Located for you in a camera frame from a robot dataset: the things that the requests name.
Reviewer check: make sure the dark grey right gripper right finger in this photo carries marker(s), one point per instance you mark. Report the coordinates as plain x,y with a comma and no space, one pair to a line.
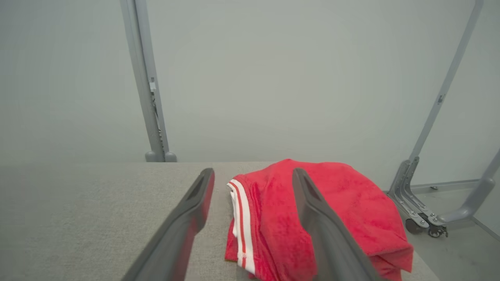
332,249

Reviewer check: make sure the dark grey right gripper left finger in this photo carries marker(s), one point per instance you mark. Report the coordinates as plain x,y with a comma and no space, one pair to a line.
175,242

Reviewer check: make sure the red shorts with white stripes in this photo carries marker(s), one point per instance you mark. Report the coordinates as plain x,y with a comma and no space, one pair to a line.
351,203

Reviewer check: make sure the black caster wheel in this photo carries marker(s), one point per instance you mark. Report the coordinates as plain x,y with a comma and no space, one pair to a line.
437,232
414,226

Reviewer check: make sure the grey curved tube foot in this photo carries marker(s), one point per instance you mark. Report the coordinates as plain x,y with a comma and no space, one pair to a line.
474,199

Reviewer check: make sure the grey partition post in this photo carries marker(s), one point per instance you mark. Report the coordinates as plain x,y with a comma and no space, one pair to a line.
165,136
153,132

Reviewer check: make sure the grey partition bottom rail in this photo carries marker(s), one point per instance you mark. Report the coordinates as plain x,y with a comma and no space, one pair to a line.
449,186

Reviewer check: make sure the grey post with foot bracket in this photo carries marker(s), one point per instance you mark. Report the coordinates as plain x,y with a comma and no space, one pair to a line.
448,80

